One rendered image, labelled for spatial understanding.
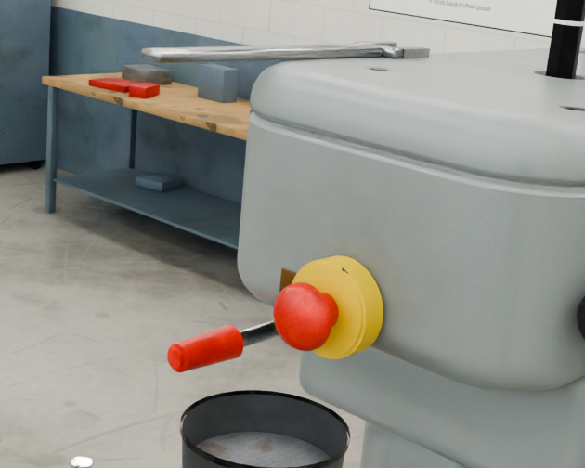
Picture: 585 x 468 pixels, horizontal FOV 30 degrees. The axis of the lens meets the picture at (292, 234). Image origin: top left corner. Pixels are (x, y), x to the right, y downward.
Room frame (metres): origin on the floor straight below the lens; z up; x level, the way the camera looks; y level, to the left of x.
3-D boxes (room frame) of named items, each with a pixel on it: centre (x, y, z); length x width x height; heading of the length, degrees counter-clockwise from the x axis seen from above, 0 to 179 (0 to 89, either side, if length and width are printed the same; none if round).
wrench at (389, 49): (0.75, 0.01, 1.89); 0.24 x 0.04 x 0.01; 136
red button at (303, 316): (0.60, -0.01, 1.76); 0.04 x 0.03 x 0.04; 49
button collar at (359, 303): (0.62, -0.03, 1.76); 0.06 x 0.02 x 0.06; 49
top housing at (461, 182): (0.80, -0.19, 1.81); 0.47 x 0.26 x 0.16; 139
